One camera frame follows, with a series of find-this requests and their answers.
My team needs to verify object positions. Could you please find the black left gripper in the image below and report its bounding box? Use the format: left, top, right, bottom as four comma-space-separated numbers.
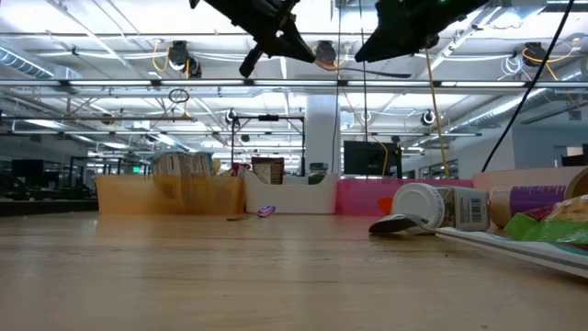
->
188, 0, 318, 78

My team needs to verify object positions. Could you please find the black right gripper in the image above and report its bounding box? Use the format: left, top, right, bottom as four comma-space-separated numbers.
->
354, 0, 488, 63

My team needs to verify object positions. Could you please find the brown snack packet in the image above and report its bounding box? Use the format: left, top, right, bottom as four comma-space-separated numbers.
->
251, 156, 285, 185

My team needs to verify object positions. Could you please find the white label spice jar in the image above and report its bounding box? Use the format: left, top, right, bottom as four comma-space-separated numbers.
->
390, 182, 492, 233

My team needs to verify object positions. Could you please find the purple label spice jar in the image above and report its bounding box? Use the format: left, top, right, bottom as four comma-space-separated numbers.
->
488, 183, 569, 230

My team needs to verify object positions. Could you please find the yellow and green ramen packet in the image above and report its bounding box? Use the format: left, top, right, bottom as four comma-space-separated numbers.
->
503, 195, 588, 245

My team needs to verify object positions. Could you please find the white plastic bin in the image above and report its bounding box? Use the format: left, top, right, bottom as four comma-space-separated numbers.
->
243, 170, 340, 215

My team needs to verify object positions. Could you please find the red plastic bin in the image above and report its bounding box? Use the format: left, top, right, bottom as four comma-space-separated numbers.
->
335, 177, 474, 217

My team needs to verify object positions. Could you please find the orange plastic bin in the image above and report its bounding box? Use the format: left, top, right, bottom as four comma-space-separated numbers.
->
96, 174, 245, 216

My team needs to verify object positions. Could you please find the small black monitor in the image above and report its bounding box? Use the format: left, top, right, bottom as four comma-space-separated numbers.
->
11, 159, 46, 186

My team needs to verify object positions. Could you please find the black background gantry frame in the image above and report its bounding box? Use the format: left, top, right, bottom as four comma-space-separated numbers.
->
231, 114, 307, 176

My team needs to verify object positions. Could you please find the yellow cable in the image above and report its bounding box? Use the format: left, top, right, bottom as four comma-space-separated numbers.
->
424, 48, 451, 180

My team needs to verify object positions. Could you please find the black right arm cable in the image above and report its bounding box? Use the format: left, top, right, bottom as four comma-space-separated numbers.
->
481, 0, 575, 174

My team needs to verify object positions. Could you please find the black table frame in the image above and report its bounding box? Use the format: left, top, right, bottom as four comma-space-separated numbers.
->
0, 198, 100, 217

